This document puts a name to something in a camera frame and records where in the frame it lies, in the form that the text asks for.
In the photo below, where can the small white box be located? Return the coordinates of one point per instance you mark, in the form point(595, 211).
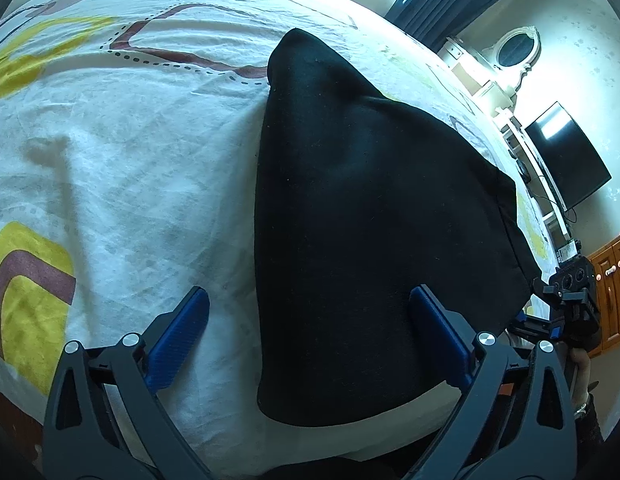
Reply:
point(569, 251)

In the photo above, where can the white oval framed mirror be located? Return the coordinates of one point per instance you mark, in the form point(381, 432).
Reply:
point(515, 50)

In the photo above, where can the brown wooden cabinet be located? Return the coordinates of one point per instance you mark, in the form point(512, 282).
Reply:
point(612, 290)

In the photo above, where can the black flat television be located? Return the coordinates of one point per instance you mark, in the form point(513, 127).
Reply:
point(569, 155)

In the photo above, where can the dark blue curtain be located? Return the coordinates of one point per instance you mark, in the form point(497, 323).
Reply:
point(439, 5)

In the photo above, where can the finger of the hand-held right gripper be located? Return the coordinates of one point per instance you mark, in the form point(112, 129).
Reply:
point(542, 327)

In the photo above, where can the white dressing table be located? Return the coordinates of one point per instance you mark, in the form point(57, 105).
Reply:
point(482, 77)

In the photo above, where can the patterned white bed sheet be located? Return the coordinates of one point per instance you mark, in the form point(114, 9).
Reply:
point(140, 160)

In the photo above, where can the black pants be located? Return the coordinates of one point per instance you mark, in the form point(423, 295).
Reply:
point(370, 210)

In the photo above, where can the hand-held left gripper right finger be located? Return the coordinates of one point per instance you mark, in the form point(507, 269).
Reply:
point(439, 336)

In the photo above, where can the white television shelf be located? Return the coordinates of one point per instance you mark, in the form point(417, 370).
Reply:
point(537, 180)

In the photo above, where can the person's right forearm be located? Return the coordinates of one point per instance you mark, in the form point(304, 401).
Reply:
point(587, 400)

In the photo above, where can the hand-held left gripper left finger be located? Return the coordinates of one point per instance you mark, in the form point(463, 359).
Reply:
point(179, 342)

